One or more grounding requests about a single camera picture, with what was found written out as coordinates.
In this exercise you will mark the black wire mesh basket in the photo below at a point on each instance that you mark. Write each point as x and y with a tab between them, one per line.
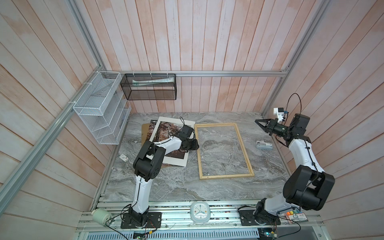
148	93

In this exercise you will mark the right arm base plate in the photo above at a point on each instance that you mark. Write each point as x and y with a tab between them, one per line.
251	218

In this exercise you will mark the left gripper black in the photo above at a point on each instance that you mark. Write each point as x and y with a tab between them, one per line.
195	145

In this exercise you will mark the small white square tag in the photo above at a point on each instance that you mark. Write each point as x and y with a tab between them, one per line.
123	157

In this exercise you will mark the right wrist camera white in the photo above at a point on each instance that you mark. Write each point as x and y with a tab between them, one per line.
280	114

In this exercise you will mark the autumn forest photo print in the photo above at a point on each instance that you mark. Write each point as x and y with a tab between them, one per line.
163	131

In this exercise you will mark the paper in black basket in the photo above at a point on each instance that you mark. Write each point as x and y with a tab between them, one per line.
153	82

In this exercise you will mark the white wire mesh shelf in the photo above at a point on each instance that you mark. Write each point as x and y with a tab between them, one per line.
103	108

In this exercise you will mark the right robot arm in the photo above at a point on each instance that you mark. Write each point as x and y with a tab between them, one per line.
309	186

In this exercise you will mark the light wooden picture frame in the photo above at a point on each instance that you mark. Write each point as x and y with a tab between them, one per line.
200	166

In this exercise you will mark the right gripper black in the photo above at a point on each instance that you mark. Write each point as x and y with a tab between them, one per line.
269	126

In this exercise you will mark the white desk clock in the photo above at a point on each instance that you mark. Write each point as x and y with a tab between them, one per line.
200	212

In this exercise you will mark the brown cardboard backing board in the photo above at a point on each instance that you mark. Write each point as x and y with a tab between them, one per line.
147	130

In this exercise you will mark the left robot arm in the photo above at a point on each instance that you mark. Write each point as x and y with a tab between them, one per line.
147	166

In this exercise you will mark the pack of coloured highlighters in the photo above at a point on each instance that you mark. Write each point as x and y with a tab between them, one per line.
295	216

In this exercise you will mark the white photo mat board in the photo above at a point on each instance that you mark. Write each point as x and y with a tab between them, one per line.
173	120

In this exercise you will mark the small white grey device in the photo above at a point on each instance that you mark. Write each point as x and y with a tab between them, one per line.
264	146

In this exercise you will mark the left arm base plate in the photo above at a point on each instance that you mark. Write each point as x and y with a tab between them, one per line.
135	221

